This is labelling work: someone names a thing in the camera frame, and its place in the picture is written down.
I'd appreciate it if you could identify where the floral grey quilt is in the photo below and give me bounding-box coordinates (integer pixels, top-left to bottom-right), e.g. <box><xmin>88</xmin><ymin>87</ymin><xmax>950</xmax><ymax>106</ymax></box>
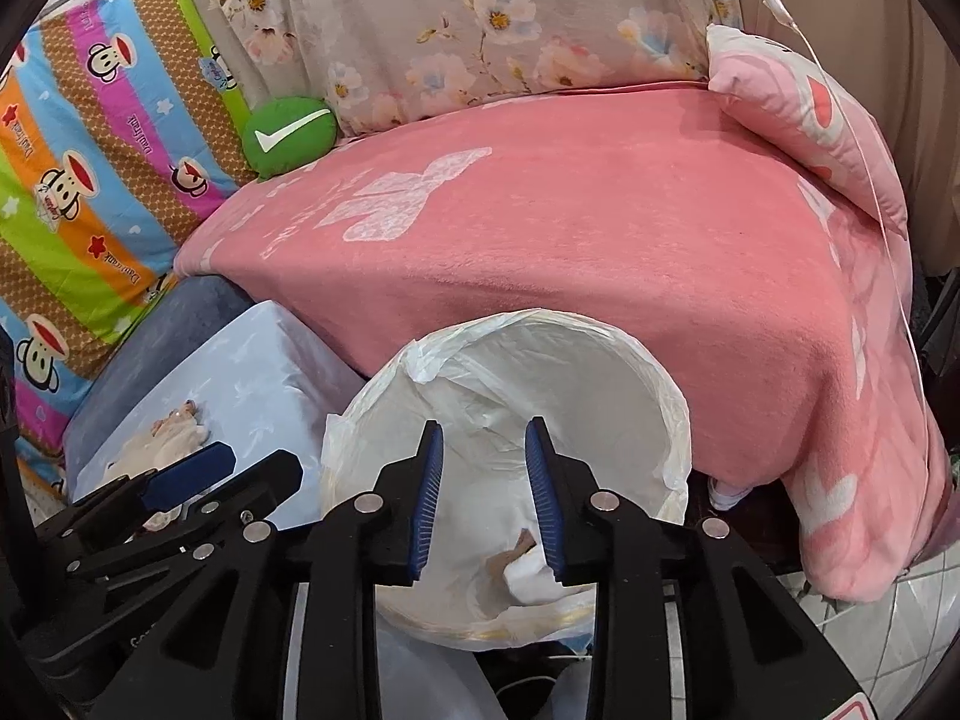
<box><xmin>197</xmin><ymin>0</ymin><xmax>742</xmax><ymax>137</ymax></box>

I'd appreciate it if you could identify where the white bag-lined trash bin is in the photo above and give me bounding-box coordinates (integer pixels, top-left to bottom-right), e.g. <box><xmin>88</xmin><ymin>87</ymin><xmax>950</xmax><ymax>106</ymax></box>
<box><xmin>320</xmin><ymin>309</ymin><xmax>692</xmax><ymax>652</ymax></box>

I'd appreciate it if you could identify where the trash inside bin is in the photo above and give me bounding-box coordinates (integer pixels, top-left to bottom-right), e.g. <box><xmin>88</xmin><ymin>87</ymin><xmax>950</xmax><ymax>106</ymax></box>
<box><xmin>485</xmin><ymin>528</ymin><xmax>569</xmax><ymax>606</ymax></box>

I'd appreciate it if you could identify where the dark blue velvet cushion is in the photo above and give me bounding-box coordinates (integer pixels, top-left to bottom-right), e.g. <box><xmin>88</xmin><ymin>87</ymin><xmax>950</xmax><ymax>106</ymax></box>
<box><xmin>64</xmin><ymin>275</ymin><xmax>254</xmax><ymax>472</ymax></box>

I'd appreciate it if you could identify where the green checkmark cushion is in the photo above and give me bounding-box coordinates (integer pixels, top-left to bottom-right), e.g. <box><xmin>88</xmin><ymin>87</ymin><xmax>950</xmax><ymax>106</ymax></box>
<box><xmin>241</xmin><ymin>96</ymin><xmax>338</xmax><ymax>181</ymax></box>

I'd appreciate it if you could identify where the light blue patterned pillow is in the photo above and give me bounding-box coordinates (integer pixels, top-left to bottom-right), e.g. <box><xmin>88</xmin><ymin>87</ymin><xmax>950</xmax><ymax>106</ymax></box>
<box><xmin>67</xmin><ymin>301</ymin><xmax>363</xmax><ymax>530</ymax></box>

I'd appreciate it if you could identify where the white tissue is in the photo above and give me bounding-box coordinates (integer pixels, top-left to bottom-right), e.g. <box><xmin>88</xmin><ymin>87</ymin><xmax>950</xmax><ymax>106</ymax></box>
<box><xmin>101</xmin><ymin>400</ymin><xmax>208</xmax><ymax>484</ymax></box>

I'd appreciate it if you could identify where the thin white cable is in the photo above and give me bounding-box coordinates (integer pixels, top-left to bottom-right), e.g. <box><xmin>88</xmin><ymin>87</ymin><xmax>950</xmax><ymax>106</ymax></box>
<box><xmin>732</xmin><ymin>0</ymin><xmax>932</xmax><ymax>407</ymax></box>

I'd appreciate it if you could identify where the pink floral pillow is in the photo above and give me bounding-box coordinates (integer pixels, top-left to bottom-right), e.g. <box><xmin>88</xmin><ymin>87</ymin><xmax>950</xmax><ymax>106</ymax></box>
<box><xmin>706</xmin><ymin>25</ymin><xmax>908</xmax><ymax>238</ymax></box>

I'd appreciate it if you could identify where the colourful monkey striped pillow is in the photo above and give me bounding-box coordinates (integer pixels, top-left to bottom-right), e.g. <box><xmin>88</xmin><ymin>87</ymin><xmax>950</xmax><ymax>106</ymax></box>
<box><xmin>2</xmin><ymin>0</ymin><xmax>252</xmax><ymax>497</ymax></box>

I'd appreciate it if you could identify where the pink bed blanket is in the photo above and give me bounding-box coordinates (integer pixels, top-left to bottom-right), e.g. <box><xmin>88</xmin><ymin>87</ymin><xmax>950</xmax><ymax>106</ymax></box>
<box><xmin>176</xmin><ymin>83</ymin><xmax>950</xmax><ymax>601</ymax></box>

